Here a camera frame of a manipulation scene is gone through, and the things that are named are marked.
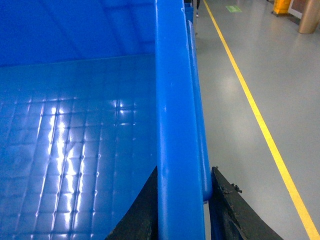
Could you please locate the large blue plastic crate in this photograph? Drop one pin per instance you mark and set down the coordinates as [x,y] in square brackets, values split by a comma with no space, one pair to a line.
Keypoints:
[95,94]

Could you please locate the yellow caution sign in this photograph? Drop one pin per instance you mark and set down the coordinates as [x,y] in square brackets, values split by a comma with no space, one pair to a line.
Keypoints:
[281,7]

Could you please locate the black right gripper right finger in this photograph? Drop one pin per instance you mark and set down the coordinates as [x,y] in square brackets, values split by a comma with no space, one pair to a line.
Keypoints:
[231,217]

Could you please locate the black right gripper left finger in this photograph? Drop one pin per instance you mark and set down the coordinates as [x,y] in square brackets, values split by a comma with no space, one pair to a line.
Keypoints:
[141,220]

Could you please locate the brass coloured pillar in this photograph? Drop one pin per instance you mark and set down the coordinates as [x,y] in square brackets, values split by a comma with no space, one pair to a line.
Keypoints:
[310,17]

